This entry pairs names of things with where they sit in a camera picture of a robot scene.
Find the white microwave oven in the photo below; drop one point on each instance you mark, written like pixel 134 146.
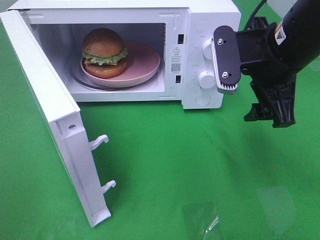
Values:
pixel 176 29

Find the round white door button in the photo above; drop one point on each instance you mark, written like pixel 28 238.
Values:
pixel 203 99

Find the white microwave knob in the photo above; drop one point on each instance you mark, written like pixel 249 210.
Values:
pixel 207 49
pixel 206 80

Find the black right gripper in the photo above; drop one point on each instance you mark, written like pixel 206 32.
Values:
pixel 274 81

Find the white microwave door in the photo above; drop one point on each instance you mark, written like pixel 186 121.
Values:
pixel 63 117

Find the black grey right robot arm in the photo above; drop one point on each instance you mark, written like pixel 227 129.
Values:
pixel 298 34

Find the black wrist camera mount plate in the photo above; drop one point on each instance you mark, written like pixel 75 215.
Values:
pixel 226 59

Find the pink round plate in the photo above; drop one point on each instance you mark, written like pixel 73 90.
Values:
pixel 140 65

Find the glass microwave turntable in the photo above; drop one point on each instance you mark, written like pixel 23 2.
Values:
pixel 82 81

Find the burger with lettuce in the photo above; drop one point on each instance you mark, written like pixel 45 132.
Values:
pixel 104 53

